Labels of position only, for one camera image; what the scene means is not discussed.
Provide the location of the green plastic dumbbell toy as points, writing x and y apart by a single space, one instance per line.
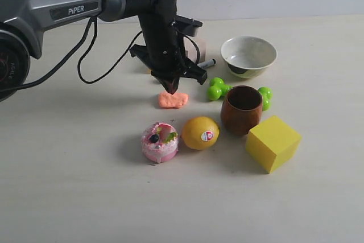
218 89

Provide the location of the white ceramic bowl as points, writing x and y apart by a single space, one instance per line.
247 57

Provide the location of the black and white marker pen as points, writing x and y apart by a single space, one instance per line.
207 64

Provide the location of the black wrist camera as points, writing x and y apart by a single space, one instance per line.
187 26

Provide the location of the pink toy cake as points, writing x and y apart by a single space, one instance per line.
160 142

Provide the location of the yellow wooden cube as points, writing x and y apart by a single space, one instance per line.
272 143

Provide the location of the orange foam piece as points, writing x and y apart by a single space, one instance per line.
176 100

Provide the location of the yellow lemon with sticker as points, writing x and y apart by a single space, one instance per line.
200 133

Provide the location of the brown wooden cup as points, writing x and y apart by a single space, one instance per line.
241 110

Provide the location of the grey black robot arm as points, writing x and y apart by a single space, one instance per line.
24 22

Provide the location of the beige wooden cube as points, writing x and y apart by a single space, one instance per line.
190 50

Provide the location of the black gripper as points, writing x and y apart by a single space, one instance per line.
164 52

